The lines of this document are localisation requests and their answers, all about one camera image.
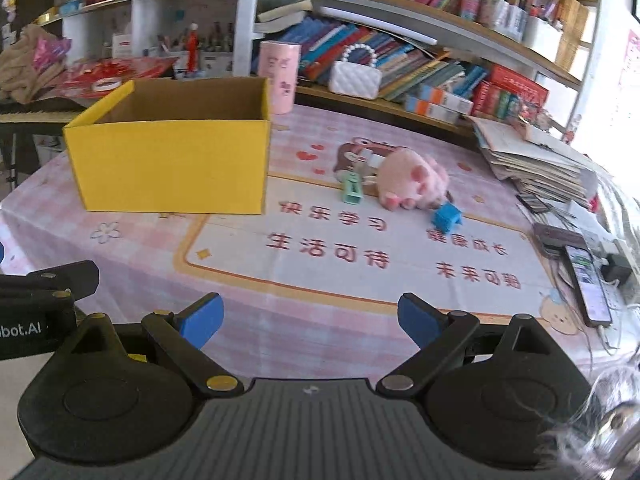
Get smartphone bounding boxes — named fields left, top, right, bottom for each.
left=562, top=245, right=613, bottom=328

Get stack of papers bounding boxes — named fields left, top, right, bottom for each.
left=470, top=116, right=598, bottom=208

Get white stationery containers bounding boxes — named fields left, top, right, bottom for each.
left=492, top=0, right=561, bottom=58

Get black piano keyboard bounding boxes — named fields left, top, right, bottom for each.
left=0, top=102, right=96, bottom=123

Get orange and white box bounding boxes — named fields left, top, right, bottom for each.
left=422, top=85, right=473, bottom=116
left=404, top=95, right=461, bottom=125

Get flat lying books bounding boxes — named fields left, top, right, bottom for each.
left=255, top=0, right=313, bottom=36

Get black charger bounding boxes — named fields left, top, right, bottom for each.
left=607, top=255, right=632, bottom=281

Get small white object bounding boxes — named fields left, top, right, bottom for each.
left=350, top=147, right=386, bottom=173

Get pink cup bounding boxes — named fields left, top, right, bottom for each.
left=258, top=41, right=302, bottom=115

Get magenta wrapper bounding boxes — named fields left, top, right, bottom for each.
left=32, top=37, right=71, bottom=68

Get red figure pen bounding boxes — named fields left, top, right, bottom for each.
left=186, top=24, right=200, bottom=73

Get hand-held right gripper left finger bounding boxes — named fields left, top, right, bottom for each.
left=60, top=292, right=238, bottom=396

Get yellow cardboard box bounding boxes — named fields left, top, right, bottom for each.
left=62, top=77, right=273, bottom=216

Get bookshelf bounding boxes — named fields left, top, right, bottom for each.
left=30, top=0, right=601, bottom=141

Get teal plastic toy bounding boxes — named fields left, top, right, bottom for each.
left=341, top=169, right=365, bottom=206

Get red boxed book set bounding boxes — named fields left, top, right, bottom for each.
left=472, top=65, right=550, bottom=121

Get beige cloth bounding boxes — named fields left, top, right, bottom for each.
left=0, top=25, right=68, bottom=103

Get pen holders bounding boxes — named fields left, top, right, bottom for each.
left=145, top=22, right=236, bottom=78

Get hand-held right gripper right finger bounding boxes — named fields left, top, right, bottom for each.
left=376, top=292, right=568, bottom=397

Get pink wall poster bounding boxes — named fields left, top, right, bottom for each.
left=617, top=30, right=640, bottom=106

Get row of colourful books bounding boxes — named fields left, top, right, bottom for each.
left=280, top=17, right=488, bottom=106

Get pink plush toy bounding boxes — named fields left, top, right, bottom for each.
left=375, top=149, right=451, bottom=210

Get small blue toy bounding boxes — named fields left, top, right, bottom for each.
left=432, top=201, right=463, bottom=233

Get white quilted handbag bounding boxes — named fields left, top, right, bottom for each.
left=327, top=44, right=383, bottom=101

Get dark wallet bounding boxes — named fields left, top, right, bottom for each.
left=532, top=223, right=581, bottom=256

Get pink printed tablecloth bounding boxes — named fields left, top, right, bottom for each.
left=0, top=102, right=640, bottom=376

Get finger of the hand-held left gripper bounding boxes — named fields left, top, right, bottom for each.
left=0, top=260, right=99, bottom=306

